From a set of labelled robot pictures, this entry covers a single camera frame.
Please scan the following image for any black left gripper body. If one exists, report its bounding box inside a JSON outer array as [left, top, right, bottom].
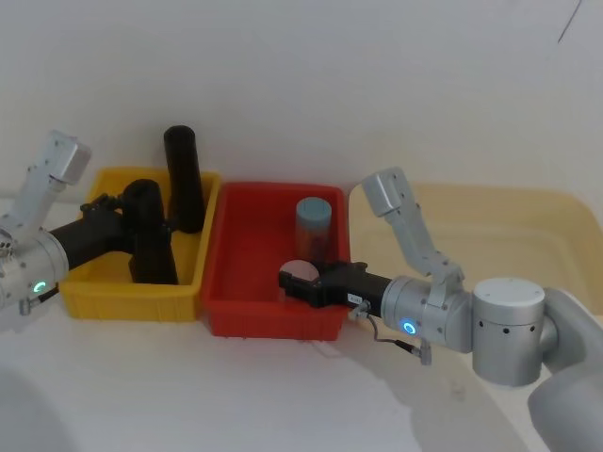
[[48, 210, 137, 274]]

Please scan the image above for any pale yellow plastic tray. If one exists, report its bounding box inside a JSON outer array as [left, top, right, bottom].
[[350, 182, 600, 378]]

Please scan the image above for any red plastic bin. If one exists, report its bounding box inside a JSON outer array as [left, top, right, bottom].
[[199, 181, 353, 341]]

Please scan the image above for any short black cylinder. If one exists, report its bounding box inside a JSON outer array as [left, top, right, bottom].
[[122, 178, 179, 285]]

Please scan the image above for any clear tube with pale lid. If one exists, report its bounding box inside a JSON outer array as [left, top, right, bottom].
[[278, 257, 320, 294]]

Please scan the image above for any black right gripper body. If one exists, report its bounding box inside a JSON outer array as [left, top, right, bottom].
[[318, 261, 393, 322]]

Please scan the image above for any white table cloth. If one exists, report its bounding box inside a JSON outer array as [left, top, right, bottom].
[[0, 154, 603, 452]]

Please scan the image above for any tall black cylinder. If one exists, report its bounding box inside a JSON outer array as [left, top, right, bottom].
[[163, 124, 205, 235]]

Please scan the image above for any clear tube with grey lid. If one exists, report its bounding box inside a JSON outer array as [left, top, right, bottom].
[[295, 197, 334, 261]]

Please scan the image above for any yellow plastic bin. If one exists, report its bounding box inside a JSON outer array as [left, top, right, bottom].
[[57, 166, 223, 322]]

